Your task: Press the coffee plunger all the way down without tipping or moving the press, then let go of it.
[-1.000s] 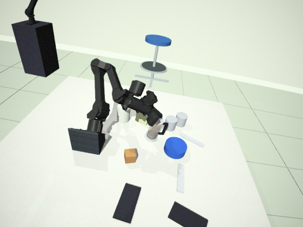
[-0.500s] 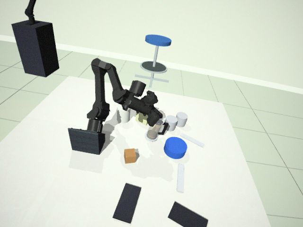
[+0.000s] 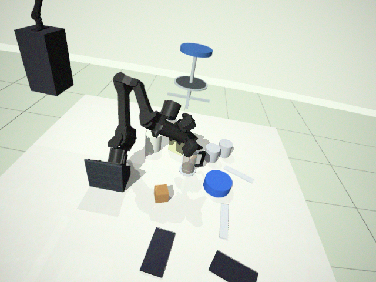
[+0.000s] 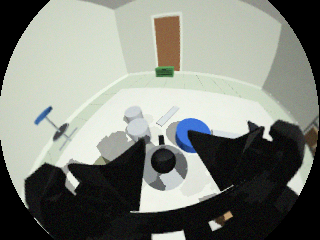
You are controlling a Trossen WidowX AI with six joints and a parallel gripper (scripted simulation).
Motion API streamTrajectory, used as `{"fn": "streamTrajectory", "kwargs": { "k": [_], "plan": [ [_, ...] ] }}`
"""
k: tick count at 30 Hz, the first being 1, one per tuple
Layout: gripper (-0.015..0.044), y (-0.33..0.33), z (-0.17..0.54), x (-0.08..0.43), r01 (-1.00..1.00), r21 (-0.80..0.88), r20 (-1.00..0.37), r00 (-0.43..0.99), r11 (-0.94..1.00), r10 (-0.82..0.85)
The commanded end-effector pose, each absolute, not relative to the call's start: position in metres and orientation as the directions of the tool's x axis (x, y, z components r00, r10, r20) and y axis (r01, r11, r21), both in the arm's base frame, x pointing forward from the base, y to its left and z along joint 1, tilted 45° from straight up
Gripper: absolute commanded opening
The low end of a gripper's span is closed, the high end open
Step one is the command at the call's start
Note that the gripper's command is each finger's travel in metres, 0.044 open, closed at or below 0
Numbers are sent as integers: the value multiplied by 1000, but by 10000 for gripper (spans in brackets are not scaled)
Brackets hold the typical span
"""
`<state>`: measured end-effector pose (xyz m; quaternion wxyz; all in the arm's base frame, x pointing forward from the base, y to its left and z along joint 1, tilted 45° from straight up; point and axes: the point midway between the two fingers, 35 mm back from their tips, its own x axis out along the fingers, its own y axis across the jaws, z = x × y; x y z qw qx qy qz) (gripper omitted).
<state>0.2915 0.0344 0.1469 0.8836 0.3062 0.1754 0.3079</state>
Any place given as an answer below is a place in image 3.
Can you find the blue short cylinder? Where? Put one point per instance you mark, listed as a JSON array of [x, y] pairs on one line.
[[217, 183]]

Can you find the glass french press with black handle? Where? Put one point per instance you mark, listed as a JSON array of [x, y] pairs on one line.
[[188, 164]]

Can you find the orange cube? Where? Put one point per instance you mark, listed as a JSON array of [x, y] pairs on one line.
[[161, 193]]

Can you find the pale yellow cube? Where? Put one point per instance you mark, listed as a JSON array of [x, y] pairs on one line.
[[175, 147]]

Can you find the white flat bar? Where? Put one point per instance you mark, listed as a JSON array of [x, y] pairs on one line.
[[224, 211], [238, 174]]

